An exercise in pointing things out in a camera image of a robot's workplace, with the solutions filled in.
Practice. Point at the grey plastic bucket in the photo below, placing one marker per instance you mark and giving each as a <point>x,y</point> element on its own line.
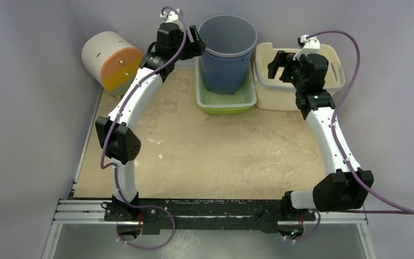
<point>228,36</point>

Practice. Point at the cream perforated basket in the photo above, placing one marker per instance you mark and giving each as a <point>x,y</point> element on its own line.
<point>273,94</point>

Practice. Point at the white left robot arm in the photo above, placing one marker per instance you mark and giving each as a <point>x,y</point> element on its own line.
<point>120,145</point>

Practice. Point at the aluminium rail frame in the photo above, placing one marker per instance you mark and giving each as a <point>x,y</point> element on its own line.
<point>186,153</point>

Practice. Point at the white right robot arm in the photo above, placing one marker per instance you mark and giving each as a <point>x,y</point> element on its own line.
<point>345,185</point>

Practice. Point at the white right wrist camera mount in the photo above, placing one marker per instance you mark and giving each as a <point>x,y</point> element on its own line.
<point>308,44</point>

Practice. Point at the round drawer box orange yellow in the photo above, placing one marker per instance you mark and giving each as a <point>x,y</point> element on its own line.
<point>112,61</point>

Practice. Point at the green and white tray basket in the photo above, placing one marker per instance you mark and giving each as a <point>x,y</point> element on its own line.
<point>224,104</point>

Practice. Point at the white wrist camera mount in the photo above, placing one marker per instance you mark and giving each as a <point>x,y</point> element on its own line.
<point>308,44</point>
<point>170,16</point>

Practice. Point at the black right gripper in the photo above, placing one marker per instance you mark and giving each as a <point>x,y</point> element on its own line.
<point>285,66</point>

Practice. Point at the blue plastic bucket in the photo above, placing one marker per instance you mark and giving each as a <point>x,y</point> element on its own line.
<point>224,75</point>

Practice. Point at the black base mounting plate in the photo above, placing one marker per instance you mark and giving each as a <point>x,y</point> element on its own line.
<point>150,216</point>

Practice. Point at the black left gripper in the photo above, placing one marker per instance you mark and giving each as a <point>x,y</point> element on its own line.
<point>197,48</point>

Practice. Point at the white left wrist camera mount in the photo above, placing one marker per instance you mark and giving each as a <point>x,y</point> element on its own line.
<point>170,16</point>

